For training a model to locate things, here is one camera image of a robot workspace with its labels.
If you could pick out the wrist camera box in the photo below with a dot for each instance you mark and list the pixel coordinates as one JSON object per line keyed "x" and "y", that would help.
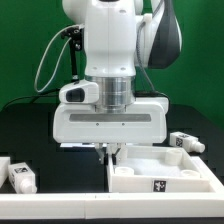
{"x": 83, "y": 91}

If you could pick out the white tag paper sheet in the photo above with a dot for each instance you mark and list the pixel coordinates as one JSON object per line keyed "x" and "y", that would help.
{"x": 80, "y": 145}

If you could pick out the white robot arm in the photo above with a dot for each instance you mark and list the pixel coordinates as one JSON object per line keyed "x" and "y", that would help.
{"x": 103, "y": 109}

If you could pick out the white square tabletop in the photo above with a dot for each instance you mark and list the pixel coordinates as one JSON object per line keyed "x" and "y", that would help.
{"x": 150, "y": 169}

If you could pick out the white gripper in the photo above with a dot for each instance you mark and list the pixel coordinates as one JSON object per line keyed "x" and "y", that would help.
{"x": 143, "y": 122}

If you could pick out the black camera on stand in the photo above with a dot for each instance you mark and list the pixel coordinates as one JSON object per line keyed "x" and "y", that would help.
{"x": 75, "y": 36}

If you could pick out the white U-shaped fence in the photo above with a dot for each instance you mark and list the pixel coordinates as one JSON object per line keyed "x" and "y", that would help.
{"x": 117, "y": 205}

